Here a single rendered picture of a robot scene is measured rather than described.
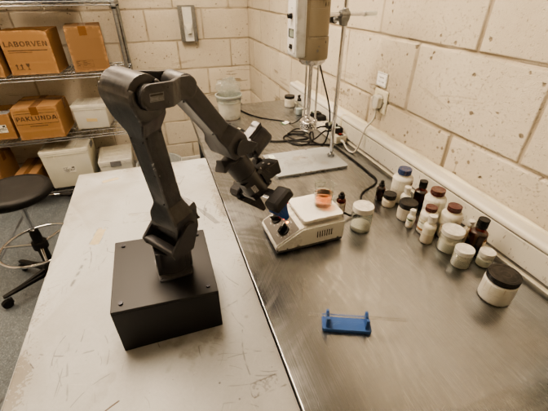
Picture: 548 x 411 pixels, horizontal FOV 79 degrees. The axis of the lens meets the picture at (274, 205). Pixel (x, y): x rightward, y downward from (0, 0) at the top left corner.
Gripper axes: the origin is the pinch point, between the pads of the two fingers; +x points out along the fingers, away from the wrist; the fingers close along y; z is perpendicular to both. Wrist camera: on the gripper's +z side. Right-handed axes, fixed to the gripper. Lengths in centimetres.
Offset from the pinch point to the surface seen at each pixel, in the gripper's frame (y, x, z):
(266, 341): -18.6, 6.3, -25.5
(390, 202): -8.6, 30.8, 30.0
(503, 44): -30, 0, 63
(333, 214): -7.9, 12.5, 10.0
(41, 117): 232, -21, -8
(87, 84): 257, -16, 37
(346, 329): -27.8, 13.5, -13.8
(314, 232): -6.1, 12.9, 3.1
